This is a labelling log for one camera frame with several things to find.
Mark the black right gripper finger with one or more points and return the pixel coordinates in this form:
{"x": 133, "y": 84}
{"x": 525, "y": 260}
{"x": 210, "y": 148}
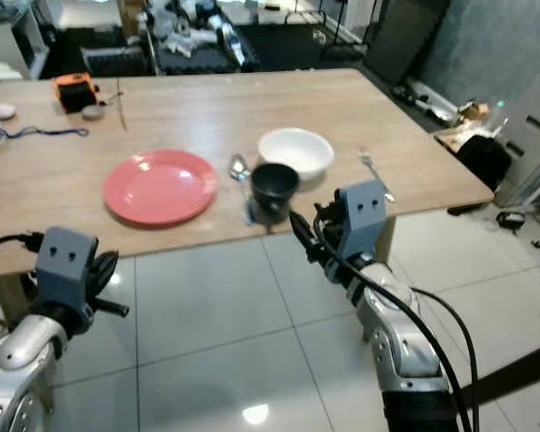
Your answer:
{"x": 310, "y": 243}

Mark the white bowl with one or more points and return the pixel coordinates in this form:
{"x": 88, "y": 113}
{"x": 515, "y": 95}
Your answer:
{"x": 297, "y": 148}

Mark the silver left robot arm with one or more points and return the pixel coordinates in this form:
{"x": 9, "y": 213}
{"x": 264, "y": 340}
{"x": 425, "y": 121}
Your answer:
{"x": 18, "y": 378}

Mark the black cup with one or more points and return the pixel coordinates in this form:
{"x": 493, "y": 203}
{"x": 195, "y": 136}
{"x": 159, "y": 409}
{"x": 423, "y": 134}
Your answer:
{"x": 274, "y": 187}

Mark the metal fork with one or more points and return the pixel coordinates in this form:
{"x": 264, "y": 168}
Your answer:
{"x": 369, "y": 160}

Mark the metal spoon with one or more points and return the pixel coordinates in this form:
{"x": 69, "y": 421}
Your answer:
{"x": 238, "y": 166}

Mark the red round plate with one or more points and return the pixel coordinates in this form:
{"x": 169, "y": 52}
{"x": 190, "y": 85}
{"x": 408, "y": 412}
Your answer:
{"x": 160, "y": 187}

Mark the small grey round puck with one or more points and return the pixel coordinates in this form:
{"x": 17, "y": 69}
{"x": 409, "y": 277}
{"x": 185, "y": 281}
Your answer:
{"x": 93, "y": 113}

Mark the flat cardboard tray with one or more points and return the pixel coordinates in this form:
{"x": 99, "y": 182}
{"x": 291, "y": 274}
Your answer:
{"x": 463, "y": 137}

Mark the black bag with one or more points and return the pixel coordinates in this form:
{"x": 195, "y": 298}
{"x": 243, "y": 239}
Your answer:
{"x": 483, "y": 162}

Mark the thin black stick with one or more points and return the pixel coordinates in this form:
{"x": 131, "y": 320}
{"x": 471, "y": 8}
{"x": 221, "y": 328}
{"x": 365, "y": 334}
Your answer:
{"x": 121, "y": 103}

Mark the black power adapter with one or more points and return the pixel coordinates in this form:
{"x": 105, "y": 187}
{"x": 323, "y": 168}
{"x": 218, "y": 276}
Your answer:
{"x": 511, "y": 220}

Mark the orange and black device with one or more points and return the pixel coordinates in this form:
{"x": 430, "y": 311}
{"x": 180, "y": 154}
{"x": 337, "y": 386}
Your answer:
{"x": 76, "y": 92}

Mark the small white oval case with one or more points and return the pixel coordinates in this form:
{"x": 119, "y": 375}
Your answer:
{"x": 1, "y": 112}

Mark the black ridged cart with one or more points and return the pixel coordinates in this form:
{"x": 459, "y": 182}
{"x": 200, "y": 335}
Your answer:
{"x": 198, "y": 61}

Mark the black ridged foam panel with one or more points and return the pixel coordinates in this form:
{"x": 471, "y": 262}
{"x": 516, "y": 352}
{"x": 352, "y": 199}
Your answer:
{"x": 405, "y": 40}

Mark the black ribbed case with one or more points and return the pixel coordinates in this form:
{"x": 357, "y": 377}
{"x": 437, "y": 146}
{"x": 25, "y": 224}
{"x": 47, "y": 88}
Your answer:
{"x": 112, "y": 61}

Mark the silver robot lying down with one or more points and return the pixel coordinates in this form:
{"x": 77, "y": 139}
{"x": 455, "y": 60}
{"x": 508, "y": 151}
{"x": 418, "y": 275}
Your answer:
{"x": 229, "y": 40}

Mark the white drawer cabinet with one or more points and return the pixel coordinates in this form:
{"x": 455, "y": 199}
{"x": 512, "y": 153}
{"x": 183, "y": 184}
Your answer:
{"x": 531, "y": 126}

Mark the white bundle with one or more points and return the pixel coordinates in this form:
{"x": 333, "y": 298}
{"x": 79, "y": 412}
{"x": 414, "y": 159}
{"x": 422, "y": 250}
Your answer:
{"x": 0, "y": 70}

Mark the white shelf unit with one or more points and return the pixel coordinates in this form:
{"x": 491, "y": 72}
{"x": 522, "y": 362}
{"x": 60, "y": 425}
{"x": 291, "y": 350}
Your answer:
{"x": 13, "y": 49}

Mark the brown cardboard box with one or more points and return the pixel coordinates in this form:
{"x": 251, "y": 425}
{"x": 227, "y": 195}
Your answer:
{"x": 130, "y": 16}

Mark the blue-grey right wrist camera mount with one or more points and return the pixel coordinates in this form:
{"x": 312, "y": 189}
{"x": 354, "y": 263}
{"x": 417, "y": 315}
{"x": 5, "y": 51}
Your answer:
{"x": 360, "y": 211}

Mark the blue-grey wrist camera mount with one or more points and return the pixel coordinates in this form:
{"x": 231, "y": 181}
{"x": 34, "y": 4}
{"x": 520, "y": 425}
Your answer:
{"x": 360, "y": 211}
{"x": 63, "y": 265}

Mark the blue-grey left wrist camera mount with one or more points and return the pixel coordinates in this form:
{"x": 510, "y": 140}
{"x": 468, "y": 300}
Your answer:
{"x": 63, "y": 265}

